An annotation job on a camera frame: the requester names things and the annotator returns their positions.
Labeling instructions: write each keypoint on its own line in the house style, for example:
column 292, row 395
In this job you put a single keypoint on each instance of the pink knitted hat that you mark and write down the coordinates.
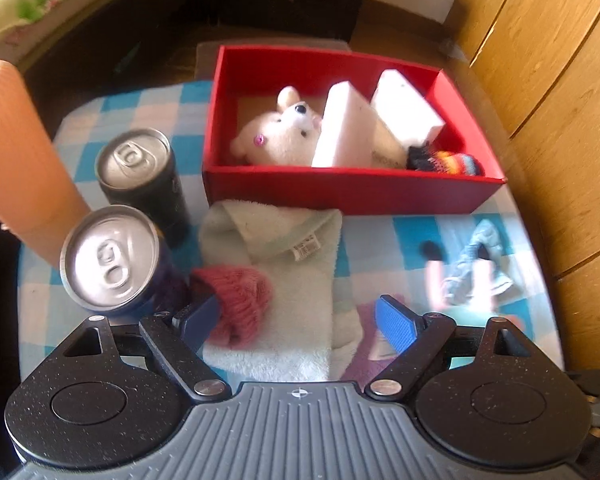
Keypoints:
column 240, row 295

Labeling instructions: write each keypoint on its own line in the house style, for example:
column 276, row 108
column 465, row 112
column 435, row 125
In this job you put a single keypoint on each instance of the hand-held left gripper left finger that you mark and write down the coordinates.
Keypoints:
column 200, row 317

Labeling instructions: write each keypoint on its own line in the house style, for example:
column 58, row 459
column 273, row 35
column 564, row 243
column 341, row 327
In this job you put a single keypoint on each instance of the white sponge block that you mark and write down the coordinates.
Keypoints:
column 340, row 130
column 405, row 105

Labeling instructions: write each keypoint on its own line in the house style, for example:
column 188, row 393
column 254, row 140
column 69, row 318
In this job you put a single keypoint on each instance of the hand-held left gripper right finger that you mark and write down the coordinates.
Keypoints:
column 395, row 322

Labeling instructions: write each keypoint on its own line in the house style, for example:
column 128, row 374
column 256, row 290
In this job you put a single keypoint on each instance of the dark wooden nightstand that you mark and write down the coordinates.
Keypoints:
column 305, row 10

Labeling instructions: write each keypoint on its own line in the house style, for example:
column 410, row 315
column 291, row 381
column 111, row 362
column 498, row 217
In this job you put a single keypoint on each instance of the light green towel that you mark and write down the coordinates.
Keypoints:
column 290, row 310

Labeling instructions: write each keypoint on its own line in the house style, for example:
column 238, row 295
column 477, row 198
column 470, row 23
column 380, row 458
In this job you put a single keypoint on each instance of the white bear plush toy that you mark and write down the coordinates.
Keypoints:
column 280, row 135

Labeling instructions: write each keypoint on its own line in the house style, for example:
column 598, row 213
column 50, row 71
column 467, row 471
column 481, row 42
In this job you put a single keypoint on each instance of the wooden wardrobe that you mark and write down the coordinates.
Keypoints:
column 555, row 110

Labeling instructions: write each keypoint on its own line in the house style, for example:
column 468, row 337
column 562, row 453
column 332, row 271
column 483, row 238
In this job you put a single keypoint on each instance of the red cardboard box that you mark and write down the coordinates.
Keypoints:
column 330, row 190

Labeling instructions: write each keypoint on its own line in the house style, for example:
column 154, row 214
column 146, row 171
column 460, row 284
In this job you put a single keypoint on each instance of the dark wooden bed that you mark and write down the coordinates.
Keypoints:
column 130, row 10

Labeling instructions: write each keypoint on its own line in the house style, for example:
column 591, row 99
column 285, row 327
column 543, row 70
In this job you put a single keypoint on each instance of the black drink can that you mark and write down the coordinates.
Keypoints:
column 145, row 195

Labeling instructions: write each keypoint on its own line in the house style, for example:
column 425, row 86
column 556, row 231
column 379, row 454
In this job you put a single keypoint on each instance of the rainbow striped sock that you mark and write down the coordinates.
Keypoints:
column 450, row 162

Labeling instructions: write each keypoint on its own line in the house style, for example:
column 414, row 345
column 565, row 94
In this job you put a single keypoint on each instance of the purple drink can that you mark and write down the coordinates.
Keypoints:
column 110, row 260

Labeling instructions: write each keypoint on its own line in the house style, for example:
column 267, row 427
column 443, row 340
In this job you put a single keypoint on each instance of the blue white checkered tablecloth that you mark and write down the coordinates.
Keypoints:
column 130, row 105

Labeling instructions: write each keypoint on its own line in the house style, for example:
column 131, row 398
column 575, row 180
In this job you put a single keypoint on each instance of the orange ribbed bottle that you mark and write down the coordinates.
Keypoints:
column 25, row 160

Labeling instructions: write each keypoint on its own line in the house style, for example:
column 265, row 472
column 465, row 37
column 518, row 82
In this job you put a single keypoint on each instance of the bundle of blue face masks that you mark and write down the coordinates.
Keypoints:
column 475, row 245

